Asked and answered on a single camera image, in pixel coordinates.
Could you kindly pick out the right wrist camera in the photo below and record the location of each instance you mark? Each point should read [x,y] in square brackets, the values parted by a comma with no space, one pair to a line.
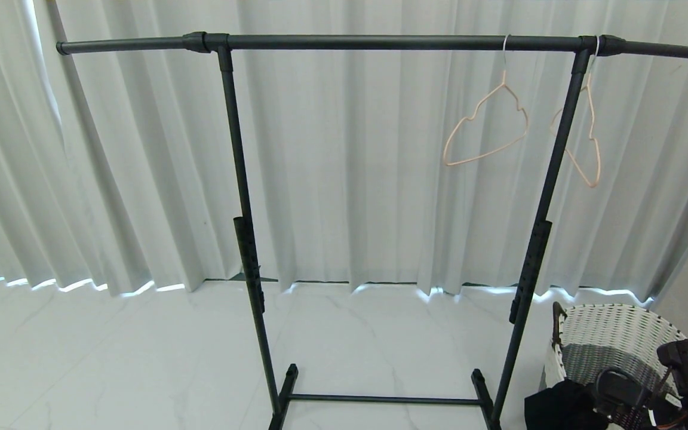
[619,391]

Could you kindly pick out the white curtain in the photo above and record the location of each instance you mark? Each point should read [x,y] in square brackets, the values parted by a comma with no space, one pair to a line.
[350,167]

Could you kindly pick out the black clothes rack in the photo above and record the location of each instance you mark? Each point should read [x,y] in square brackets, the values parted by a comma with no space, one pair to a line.
[380,42]

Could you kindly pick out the black garment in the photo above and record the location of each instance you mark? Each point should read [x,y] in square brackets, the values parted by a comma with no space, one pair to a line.
[559,406]

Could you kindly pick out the pink clothes hanger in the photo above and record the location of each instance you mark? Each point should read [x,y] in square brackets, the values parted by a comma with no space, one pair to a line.
[589,119]
[504,85]

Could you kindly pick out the white laundry basket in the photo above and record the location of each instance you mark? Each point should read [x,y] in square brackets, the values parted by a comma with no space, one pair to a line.
[613,328]

